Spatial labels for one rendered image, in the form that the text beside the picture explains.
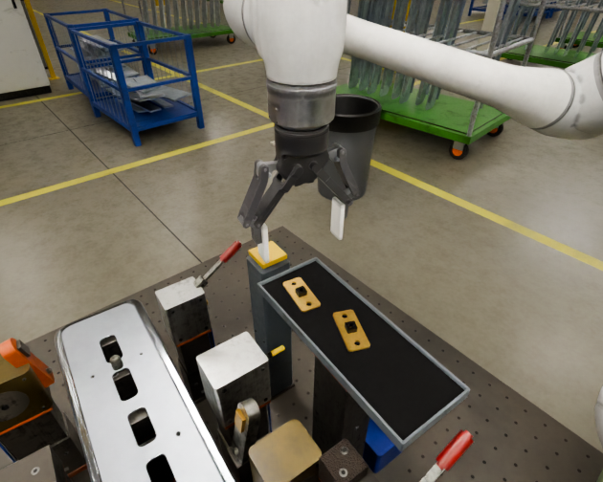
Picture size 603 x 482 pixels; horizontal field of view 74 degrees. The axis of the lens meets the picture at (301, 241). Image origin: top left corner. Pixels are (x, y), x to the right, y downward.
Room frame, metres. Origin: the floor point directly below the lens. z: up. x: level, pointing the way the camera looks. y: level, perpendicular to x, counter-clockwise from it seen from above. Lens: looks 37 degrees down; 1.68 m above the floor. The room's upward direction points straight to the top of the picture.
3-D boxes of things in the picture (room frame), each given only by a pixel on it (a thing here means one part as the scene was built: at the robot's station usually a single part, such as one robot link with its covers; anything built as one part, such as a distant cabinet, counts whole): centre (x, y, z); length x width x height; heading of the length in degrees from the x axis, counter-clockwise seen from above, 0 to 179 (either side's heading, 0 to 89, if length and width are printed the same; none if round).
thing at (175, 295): (0.65, 0.26, 0.88); 0.12 x 0.07 x 0.36; 125
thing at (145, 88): (4.59, 1.79, 0.47); 1.20 x 0.80 x 0.95; 42
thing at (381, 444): (0.49, -0.18, 0.74); 0.11 x 0.10 x 0.09; 35
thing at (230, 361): (0.44, 0.11, 0.90); 0.13 x 0.08 x 0.41; 125
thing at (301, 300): (0.53, 0.00, 1.17); 0.08 x 0.04 x 0.01; 27
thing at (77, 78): (5.70, 2.65, 0.47); 1.20 x 0.80 x 0.95; 39
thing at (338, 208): (0.57, -0.06, 1.30); 0.03 x 0.01 x 0.07; 27
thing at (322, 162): (0.54, 0.00, 1.44); 0.08 x 0.07 x 0.09; 117
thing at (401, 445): (0.44, -0.08, 1.16); 0.37 x 0.14 x 0.02; 35
